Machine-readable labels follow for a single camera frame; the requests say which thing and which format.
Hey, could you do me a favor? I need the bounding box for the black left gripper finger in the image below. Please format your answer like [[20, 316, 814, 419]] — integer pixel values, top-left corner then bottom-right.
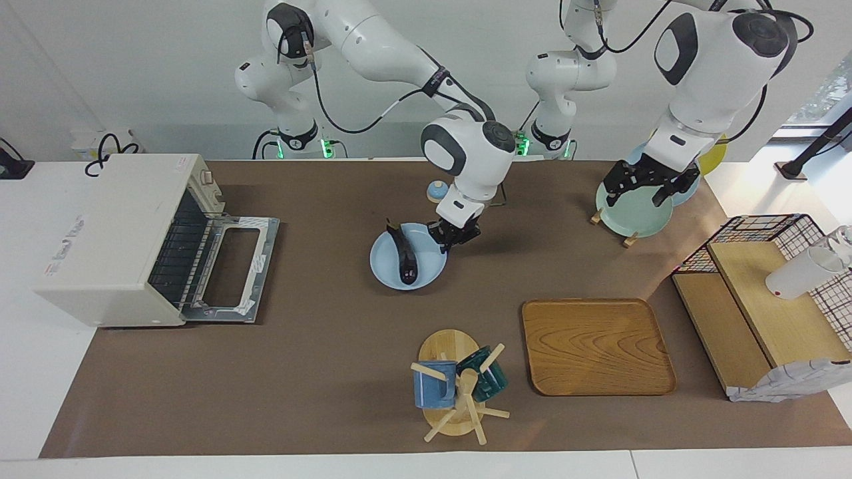
[[602, 170, 633, 208], [651, 177, 694, 207]]

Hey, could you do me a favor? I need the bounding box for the dark purple eggplant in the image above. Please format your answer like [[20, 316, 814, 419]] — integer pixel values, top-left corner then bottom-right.
[[385, 218, 419, 285]]

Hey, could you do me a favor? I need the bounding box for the cream toaster oven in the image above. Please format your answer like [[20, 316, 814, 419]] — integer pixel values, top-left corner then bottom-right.
[[33, 154, 281, 328]]

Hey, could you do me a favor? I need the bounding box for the light blue racked plate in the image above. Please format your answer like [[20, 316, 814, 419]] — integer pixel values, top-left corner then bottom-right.
[[629, 141, 701, 207]]

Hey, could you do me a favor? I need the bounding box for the mint green plate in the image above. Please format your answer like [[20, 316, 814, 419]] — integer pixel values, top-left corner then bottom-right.
[[595, 174, 674, 238]]

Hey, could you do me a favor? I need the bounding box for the wooden plate rack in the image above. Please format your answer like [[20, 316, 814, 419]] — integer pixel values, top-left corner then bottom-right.
[[590, 208, 641, 248]]

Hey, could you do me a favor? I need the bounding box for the yellow plate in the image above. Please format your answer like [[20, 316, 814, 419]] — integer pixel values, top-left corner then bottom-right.
[[698, 132, 728, 176]]

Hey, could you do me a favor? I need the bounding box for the wooden mug tree stand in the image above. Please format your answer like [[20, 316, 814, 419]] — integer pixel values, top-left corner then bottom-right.
[[410, 329, 511, 446]]

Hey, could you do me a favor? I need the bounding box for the dark green ceramic mug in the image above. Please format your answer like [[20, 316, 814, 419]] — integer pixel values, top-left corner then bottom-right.
[[457, 346, 509, 402]]

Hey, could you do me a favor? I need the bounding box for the blue ceramic mug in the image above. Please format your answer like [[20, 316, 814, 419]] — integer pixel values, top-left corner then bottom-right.
[[413, 361, 459, 409]]

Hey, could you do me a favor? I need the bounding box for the light wooden shelf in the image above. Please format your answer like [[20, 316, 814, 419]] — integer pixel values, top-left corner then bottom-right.
[[672, 241, 852, 399]]

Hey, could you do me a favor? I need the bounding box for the white cup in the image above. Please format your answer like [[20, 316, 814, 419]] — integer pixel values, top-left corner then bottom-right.
[[765, 246, 846, 300]]

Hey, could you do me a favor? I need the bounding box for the square wooden tray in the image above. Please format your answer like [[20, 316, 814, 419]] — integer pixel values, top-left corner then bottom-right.
[[521, 298, 678, 397]]

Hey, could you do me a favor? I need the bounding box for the clear glass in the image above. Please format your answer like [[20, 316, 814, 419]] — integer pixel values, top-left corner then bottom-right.
[[825, 225, 852, 267]]

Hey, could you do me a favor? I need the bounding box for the glass window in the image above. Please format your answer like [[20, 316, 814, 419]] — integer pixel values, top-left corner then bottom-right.
[[772, 53, 852, 137]]

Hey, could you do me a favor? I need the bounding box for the brown table mat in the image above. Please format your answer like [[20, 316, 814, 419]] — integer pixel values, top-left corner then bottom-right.
[[39, 160, 852, 458]]

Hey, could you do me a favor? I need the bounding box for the white patterned cloth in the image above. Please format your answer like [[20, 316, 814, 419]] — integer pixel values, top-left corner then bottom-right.
[[727, 358, 852, 403]]

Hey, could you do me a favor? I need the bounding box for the white power strip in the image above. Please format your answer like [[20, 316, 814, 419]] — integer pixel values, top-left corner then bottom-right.
[[70, 128, 144, 160]]

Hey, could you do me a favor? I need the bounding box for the black desk clamp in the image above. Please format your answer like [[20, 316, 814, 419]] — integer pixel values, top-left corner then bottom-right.
[[0, 138, 35, 180]]

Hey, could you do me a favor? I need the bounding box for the black wire basket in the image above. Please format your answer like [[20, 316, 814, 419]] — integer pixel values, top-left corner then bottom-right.
[[671, 214, 852, 352]]

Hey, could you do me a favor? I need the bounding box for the black power cable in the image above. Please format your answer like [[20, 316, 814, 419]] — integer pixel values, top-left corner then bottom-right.
[[85, 133, 140, 177]]

